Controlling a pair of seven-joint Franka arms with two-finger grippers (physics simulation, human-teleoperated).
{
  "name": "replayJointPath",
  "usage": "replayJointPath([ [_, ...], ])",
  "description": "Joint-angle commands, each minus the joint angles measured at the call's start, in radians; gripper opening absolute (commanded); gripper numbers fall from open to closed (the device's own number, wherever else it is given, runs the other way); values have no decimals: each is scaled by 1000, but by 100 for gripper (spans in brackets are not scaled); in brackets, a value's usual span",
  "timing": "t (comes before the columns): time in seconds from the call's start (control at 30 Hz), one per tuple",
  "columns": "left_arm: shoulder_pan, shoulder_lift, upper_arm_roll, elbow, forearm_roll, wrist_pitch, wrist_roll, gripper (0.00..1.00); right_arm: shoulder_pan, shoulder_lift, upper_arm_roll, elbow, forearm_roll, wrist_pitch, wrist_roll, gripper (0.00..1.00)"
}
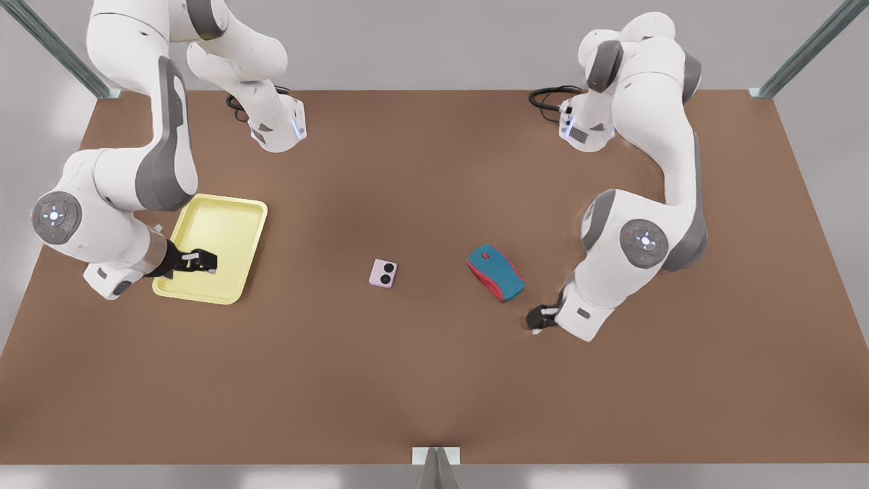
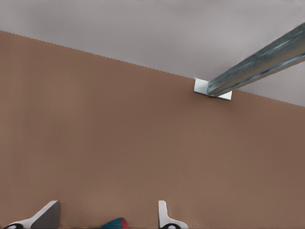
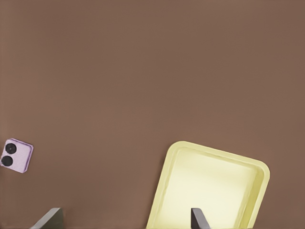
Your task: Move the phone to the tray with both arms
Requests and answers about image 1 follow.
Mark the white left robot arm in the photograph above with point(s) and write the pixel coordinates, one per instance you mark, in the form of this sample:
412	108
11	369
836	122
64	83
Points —
645	170

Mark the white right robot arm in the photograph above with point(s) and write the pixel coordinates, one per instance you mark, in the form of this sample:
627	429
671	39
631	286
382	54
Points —
115	176

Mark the yellow rectangular tray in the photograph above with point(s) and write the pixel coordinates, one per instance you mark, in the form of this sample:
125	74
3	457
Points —
220	238

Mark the teal and red computer mouse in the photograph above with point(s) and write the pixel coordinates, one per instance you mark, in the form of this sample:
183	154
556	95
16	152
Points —
495	272

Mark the pink flip phone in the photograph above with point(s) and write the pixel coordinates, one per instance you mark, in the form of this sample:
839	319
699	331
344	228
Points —
383	273

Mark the silver frame post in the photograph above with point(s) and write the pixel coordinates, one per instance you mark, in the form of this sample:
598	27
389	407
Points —
435	468
58	49
804	51

